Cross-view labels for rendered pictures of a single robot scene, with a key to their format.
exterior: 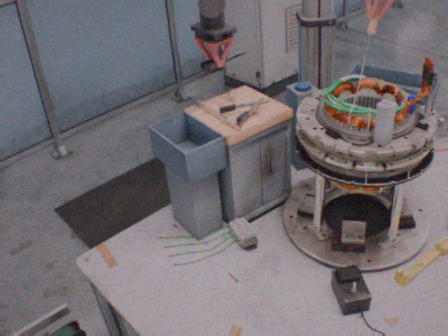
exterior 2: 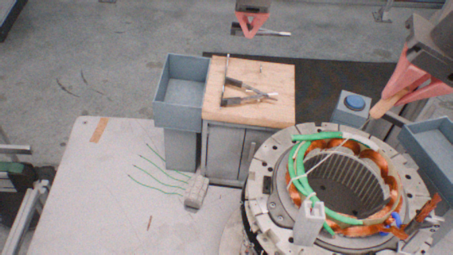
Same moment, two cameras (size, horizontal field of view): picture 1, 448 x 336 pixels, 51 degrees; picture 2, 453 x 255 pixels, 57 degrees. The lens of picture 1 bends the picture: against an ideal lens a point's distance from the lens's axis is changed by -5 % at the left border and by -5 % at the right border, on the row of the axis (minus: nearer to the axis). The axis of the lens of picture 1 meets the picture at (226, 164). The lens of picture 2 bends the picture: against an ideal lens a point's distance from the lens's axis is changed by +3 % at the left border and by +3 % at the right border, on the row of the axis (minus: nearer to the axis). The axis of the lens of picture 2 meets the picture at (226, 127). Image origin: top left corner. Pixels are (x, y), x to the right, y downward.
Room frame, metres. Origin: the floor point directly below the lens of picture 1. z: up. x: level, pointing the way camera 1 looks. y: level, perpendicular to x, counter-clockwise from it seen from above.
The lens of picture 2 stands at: (0.51, -0.39, 1.70)
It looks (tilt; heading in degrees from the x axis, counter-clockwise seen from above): 49 degrees down; 35
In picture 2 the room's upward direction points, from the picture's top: 6 degrees clockwise
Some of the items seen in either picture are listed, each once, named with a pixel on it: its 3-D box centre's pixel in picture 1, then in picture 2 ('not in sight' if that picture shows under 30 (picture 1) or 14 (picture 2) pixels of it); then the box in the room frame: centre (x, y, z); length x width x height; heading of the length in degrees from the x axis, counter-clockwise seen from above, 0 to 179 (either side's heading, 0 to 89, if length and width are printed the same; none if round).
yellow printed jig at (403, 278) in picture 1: (429, 256); not in sight; (0.79, -0.46, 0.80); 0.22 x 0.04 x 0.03; 122
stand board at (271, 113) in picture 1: (237, 113); (250, 90); (1.10, -0.04, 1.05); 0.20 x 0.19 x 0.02; 124
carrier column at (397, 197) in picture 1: (395, 208); not in sight; (0.85, -0.38, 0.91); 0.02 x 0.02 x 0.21
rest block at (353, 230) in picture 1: (353, 230); not in sight; (0.85, -0.29, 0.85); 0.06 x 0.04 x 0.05; 75
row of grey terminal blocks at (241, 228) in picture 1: (243, 232); (196, 191); (0.93, -0.03, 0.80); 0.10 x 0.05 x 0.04; 23
